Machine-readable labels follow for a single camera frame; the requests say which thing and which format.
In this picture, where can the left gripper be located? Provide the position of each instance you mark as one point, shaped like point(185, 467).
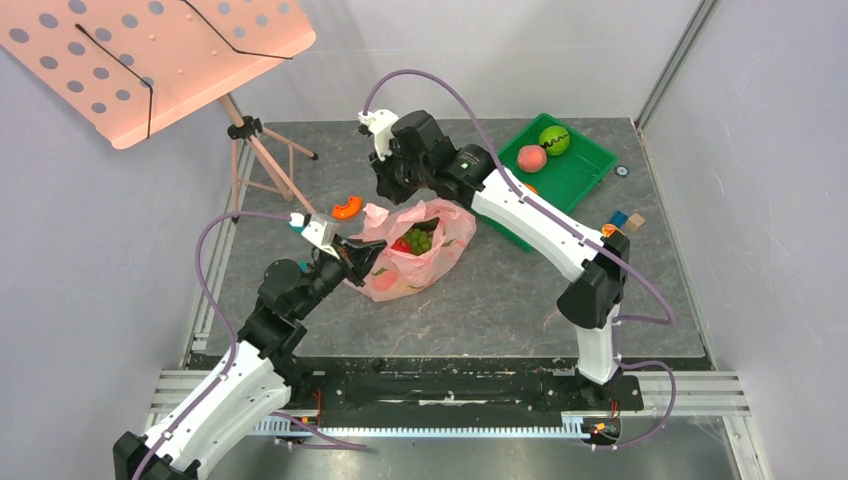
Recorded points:
point(361, 254)

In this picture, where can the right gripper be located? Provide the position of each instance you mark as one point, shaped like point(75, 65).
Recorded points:
point(389, 172)

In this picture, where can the pink plastic bag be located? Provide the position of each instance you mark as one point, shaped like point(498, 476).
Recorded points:
point(397, 274)

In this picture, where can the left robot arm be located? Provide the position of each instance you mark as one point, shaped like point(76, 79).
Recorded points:
point(256, 378)

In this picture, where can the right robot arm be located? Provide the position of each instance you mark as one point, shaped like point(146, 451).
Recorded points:
point(588, 261)

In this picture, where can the red fake fruit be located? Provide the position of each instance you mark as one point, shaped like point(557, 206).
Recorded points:
point(402, 245)

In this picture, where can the green fake grapes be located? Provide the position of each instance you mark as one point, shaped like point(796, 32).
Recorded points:
point(420, 240)

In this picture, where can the pink fake peach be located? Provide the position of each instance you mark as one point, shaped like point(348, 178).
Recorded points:
point(531, 158)

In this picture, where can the green fake melon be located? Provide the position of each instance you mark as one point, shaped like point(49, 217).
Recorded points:
point(555, 140)

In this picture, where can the orange arch block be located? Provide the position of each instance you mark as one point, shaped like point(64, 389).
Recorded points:
point(349, 209)

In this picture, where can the green plastic tray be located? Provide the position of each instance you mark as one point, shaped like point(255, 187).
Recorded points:
point(566, 179)

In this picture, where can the blue toy brick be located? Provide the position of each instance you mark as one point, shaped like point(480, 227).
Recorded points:
point(618, 219)

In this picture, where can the wooden cube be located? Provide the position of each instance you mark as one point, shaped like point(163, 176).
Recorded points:
point(634, 222)

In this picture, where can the pink music stand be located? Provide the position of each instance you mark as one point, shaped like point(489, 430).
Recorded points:
point(133, 68)

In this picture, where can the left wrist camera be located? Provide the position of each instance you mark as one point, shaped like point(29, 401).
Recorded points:
point(318, 229)

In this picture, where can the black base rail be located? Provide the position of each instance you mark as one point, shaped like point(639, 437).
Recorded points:
point(452, 392)

